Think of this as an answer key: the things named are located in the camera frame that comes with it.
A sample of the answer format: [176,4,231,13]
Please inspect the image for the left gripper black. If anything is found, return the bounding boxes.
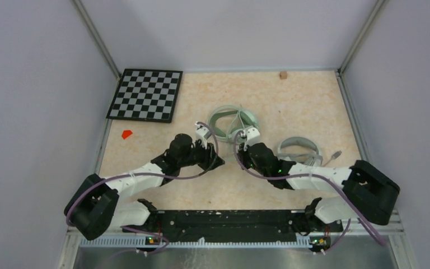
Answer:
[179,138,225,171]

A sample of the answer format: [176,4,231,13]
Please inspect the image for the mint green headphones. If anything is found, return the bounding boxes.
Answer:
[207,105,260,144]

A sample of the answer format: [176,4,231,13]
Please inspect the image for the white gaming headphones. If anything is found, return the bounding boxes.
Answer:
[277,136,324,166]

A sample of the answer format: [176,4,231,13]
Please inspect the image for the grey headphone cable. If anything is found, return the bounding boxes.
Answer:
[322,151,344,164]

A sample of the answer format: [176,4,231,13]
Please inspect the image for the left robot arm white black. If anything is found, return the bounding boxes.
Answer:
[64,133,225,240]

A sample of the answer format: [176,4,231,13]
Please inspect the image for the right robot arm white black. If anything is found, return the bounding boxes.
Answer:
[235,143,400,231]

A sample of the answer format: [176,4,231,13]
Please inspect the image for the small red block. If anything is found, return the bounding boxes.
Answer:
[121,129,133,140]

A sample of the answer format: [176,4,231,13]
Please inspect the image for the black white checkerboard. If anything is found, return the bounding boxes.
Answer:
[106,68,183,123]

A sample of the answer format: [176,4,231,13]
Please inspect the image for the small wooden cube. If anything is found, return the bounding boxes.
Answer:
[279,71,288,80]

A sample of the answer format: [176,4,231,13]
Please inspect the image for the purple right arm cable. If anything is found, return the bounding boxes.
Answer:
[232,129,386,255]

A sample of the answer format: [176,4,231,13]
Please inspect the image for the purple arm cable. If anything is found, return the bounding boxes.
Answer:
[65,122,220,257]
[232,129,386,255]

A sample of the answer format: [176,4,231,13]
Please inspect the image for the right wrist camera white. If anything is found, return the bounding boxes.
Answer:
[237,126,261,147]

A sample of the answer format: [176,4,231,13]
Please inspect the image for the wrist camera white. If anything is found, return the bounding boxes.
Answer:
[237,126,261,147]
[195,122,212,149]

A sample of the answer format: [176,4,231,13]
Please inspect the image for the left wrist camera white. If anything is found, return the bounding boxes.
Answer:
[195,122,212,149]

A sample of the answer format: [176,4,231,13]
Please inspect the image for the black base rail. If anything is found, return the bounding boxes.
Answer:
[152,210,344,244]

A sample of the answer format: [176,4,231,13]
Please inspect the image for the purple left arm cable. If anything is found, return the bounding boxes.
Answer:
[65,122,220,257]

